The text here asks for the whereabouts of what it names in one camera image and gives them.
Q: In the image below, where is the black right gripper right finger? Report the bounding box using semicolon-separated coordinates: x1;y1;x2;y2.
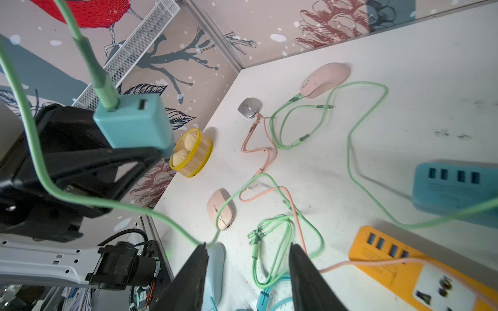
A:
289;244;347;311

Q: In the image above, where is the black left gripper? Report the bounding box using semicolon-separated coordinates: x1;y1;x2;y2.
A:
1;104;162;243

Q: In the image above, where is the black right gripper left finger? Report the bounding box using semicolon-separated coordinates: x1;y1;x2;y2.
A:
151;244;209;311

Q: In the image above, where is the light blue wireless mouse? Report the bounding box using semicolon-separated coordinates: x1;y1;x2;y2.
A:
202;242;226;311

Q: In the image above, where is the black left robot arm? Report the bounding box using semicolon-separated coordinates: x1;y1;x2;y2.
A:
1;104;161;290

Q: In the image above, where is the white steamed bun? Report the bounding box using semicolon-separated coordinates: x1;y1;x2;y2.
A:
171;149;190;167
184;130;198;152

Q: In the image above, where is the yellow bamboo steamer basket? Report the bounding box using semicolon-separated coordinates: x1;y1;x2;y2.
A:
169;128;213;178

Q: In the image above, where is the orange power strip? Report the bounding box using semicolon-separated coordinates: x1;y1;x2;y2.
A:
349;226;497;310

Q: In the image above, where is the blue power strip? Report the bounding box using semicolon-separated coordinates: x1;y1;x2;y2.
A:
412;161;497;216

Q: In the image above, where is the white wire wall shelf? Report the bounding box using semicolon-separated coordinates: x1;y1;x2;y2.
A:
73;1;180;110

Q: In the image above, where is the silver wireless mouse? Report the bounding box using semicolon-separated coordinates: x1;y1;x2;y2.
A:
237;97;263;119

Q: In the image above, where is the aluminium frame corner post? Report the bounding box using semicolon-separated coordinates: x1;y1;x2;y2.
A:
182;0;244;73

